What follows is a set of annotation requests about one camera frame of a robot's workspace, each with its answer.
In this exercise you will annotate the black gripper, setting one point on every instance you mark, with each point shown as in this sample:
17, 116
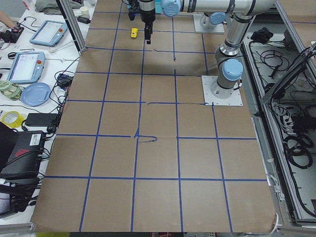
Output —
146, 15

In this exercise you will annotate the yellow toy beetle car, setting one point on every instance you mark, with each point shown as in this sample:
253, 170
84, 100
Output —
134, 33

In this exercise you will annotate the paper cup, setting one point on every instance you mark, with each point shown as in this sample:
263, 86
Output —
85, 12

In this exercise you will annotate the upper teach pendant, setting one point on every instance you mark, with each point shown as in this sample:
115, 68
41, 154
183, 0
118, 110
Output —
49, 33

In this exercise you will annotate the teach pendant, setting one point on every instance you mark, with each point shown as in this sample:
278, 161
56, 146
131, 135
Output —
27, 67
49, 33

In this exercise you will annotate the lower teach pendant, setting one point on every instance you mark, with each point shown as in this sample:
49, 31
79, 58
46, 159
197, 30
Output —
27, 67

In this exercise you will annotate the blue plastic plate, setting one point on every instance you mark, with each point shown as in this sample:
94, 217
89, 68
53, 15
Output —
35, 94

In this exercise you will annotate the black power adapter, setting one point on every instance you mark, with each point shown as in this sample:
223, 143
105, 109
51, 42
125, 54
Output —
40, 119

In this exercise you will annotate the green tape rolls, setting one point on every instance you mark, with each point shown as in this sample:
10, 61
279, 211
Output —
10, 90

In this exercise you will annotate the yellow tape roll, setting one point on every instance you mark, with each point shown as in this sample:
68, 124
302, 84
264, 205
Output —
12, 119

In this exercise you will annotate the black laptop computer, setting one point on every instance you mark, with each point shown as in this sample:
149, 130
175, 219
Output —
19, 153

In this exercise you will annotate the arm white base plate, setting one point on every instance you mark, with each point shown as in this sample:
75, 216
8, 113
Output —
219, 29
214, 95

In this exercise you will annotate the aluminium frame post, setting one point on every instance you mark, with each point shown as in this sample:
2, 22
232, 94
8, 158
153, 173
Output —
72, 24

